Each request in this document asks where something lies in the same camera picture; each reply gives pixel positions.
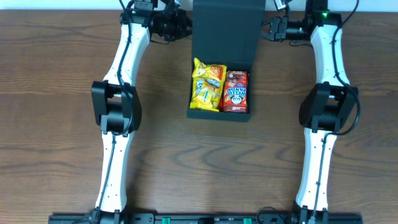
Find yellow snack bag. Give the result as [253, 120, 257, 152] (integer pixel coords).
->
[204, 78, 221, 90]

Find yellow blue candy packet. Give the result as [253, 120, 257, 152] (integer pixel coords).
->
[190, 78, 220, 112]

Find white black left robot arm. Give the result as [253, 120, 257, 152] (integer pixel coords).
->
[81, 0, 192, 223]

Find black foldable container box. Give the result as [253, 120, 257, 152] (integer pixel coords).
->
[187, 0, 266, 122]

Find orange yellow candy packet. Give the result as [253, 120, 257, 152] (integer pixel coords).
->
[192, 58, 227, 83]

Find black mounting rail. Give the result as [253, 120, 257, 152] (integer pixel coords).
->
[47, 213, 364, 224]

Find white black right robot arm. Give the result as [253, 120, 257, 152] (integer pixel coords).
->
[256, 0, 363, 223]

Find red Hello Panda box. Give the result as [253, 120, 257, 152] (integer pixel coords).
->
[223, 71, 248, 113]

